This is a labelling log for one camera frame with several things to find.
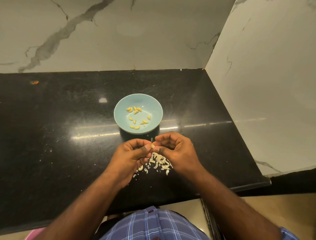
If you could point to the pile of garlic skins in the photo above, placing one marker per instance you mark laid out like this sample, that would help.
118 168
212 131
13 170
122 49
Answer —
160 160

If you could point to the small orange scrap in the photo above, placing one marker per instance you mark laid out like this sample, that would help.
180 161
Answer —
34 82

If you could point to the person's right forearm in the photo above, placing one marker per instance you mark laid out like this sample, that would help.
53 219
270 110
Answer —
236 209

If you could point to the person's left forearm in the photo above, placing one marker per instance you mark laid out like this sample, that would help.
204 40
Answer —
76 216

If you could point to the person's right hand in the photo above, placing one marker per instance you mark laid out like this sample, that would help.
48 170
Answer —
181 152

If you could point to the cluster of peeled garlic cloves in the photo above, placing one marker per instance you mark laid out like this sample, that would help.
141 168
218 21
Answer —
137 110

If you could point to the person's left hand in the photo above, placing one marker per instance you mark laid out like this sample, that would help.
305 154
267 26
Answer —
124 160

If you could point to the black cabinet trim strip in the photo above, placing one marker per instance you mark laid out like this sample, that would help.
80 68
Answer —
211 221

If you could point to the blue plaid shirt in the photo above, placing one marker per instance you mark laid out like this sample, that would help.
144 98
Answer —
157 229

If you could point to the light blue bowl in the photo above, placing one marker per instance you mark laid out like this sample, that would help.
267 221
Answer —
156 124

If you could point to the pink plastic bucket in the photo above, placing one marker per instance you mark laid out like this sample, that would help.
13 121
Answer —
34 234

